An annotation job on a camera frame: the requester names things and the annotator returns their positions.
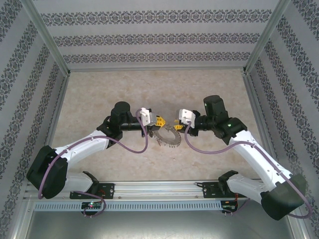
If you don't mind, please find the grey metal sheet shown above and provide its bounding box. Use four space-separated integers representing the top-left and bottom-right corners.
24 210 294 239

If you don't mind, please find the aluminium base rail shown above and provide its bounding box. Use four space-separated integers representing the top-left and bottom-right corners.
24 181 295 201

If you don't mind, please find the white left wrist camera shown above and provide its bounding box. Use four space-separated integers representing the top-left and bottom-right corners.
139 107 159 126

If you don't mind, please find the aluminium side rail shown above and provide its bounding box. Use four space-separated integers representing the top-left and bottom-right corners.
243 72 297 178
45 73 71 148

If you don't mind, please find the small circuit board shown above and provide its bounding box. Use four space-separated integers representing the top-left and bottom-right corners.
81 202 104 210
221 200 239 211

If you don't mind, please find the purple cable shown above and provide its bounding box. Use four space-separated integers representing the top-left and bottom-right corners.
184 120 314 220
37 109 151 218

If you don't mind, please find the white slotted cable duct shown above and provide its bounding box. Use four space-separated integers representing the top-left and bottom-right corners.
33 201 238 212

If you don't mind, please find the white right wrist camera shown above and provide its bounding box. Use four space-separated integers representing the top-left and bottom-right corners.
176 108 196 125

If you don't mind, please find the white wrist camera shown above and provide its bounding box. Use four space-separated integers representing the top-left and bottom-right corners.
176 108 196 125
139 107 159 126

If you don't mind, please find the silver chain necklace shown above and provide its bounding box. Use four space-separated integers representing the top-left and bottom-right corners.
154 124 182 148

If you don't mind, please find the black mounting plate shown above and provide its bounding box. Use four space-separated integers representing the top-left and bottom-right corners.
201 182 249 199
69 182 116 200

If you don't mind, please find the aluminium frame post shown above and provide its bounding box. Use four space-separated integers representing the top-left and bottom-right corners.
243 0 291 75
20 0 71 76
286 206 309 239
8 195 33 239

